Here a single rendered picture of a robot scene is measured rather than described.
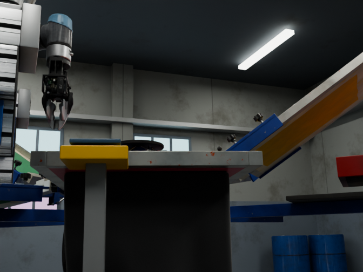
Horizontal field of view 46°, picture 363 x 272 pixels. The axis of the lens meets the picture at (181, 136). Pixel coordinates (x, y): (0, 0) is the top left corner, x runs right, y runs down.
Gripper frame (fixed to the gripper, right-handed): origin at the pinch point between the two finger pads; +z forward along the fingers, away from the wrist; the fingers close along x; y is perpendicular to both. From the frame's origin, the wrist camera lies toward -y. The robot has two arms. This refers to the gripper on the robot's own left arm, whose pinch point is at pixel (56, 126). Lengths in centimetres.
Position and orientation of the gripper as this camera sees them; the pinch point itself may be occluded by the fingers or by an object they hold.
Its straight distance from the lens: 133.9
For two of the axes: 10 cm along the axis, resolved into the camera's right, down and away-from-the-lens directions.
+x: 9.9, 0.0, 1.2
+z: 0.3, 9.7, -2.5
